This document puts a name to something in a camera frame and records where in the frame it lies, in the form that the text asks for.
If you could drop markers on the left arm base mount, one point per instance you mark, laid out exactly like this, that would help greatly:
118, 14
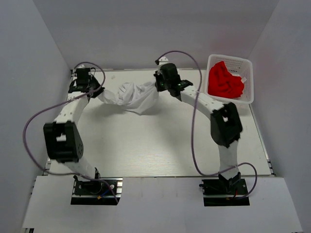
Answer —
96, 193

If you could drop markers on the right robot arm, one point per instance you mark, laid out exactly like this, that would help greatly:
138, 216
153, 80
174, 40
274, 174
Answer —
225, 123

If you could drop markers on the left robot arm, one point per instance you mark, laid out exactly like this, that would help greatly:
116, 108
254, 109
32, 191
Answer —
63, 141

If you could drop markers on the red t shirt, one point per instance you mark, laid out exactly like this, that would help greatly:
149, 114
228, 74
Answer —
222, 83

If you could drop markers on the white t shirt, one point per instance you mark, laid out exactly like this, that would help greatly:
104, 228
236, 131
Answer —
131, 97

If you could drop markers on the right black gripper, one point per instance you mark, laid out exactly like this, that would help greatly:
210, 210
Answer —
158, 75

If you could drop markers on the white plastic basket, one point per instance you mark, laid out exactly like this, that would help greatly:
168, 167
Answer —
237, 67

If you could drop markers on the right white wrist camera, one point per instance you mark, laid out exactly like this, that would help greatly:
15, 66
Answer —
161, 61

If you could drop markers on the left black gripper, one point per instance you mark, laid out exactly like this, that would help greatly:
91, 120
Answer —
99, 89

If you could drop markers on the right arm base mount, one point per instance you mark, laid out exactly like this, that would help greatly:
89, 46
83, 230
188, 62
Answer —
214, 195

